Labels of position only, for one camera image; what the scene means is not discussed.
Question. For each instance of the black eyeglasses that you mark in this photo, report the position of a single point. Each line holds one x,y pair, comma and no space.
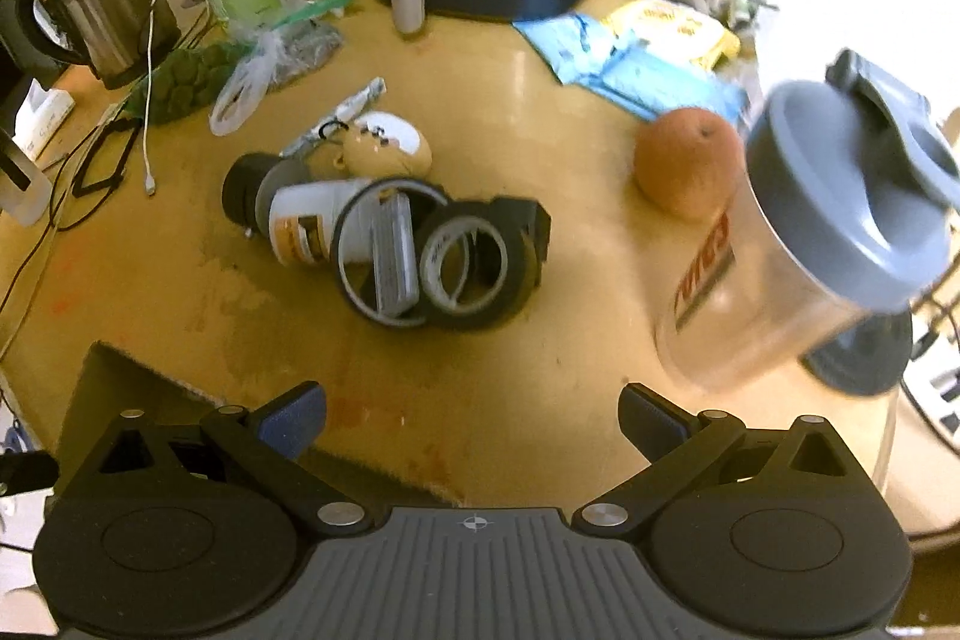
92,177

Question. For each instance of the light blue wipes pack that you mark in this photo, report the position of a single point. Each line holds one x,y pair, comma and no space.
647,87

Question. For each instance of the brown cardboard box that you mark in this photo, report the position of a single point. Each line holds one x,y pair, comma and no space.
111,381

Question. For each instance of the black plastic adapter block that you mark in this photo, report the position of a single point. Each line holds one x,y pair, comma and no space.
532,217

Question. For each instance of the silver foil stick packet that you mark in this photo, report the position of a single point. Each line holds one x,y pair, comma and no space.
339,118

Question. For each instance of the black round base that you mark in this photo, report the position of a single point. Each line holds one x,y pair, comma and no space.
867,360

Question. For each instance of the yellow wet wipes pack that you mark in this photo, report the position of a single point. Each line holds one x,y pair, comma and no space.
674,33

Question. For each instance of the white pill bottle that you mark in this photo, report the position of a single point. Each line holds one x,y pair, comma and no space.
302,219

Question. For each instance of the white tissue box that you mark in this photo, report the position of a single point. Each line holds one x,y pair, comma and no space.
41,114

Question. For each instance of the clear small plastic case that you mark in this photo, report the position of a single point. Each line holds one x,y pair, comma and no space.
396,286

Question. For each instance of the black cylindrical lens part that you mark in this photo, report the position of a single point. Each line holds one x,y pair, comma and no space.
251,183

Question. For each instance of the black tape roll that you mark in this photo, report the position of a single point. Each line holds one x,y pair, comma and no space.
475,266

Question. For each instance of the stainless steel electric kettle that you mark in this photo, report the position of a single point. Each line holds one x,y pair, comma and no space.
113,38

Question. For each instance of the blue wet wipes pack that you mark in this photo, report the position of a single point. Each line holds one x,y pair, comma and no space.
575,46

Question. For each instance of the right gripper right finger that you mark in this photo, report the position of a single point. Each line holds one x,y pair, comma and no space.
683,450

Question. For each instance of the clear shaker bottle grey lid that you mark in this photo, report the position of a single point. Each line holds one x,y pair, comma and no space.
842,212

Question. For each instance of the tan cartoon earbud case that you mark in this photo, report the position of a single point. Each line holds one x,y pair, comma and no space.
377,145

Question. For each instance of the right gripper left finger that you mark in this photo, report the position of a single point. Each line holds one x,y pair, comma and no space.
265,444

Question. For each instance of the red apple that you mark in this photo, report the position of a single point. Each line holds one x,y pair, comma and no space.
688,162

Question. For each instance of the clear plastic bag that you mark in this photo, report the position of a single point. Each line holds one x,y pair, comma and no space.
273,60

